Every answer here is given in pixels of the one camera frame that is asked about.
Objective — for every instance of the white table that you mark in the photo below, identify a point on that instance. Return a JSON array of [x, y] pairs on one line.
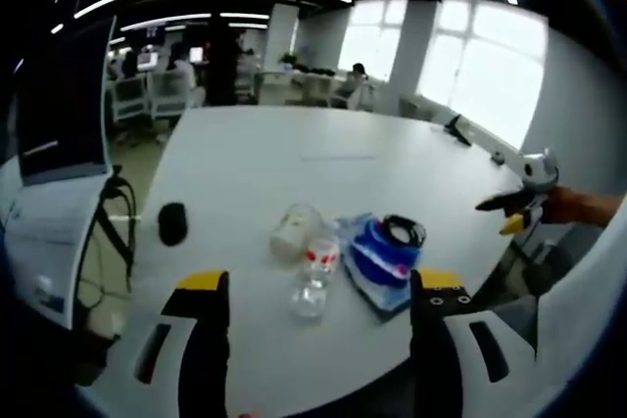
[[274, 178]]

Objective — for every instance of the clear bottle with red label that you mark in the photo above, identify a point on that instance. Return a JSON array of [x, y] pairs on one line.
[[316, 276]]

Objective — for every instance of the blue plastic packet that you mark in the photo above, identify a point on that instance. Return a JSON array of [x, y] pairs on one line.
[[377, 266]]

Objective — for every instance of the white office chair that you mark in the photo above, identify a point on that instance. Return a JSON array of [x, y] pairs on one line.
[[128, 97], [166, 95]]

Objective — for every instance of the grey office chair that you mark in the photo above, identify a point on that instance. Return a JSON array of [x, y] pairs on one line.
[[544, 261]]

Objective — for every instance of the green potted plant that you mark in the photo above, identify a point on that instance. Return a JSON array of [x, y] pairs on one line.
[[288, 61]]

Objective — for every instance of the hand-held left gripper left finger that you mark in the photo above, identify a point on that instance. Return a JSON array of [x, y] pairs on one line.
[[206, 339]]

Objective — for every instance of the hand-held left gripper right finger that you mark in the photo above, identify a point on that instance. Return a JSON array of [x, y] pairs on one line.
[[431, 339]]

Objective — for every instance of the clear plastic cup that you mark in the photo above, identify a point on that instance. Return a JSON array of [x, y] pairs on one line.
[[294, 234]]

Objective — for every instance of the white side desk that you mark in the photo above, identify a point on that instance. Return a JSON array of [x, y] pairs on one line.
[[44, 232]]

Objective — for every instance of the black desk stand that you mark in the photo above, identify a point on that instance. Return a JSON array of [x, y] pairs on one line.
[[458, 129]]

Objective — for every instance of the dark computer monitor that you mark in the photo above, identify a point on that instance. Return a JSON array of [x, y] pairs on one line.
[[63, 105]]

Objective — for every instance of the small grey round object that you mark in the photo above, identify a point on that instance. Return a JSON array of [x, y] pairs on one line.
[[498, 156]]

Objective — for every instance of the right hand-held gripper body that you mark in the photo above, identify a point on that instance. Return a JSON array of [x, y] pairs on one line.
[[538, 175]]

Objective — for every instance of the black computer mouse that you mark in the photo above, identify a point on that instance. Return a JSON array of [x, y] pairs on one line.
[[172, 224]]

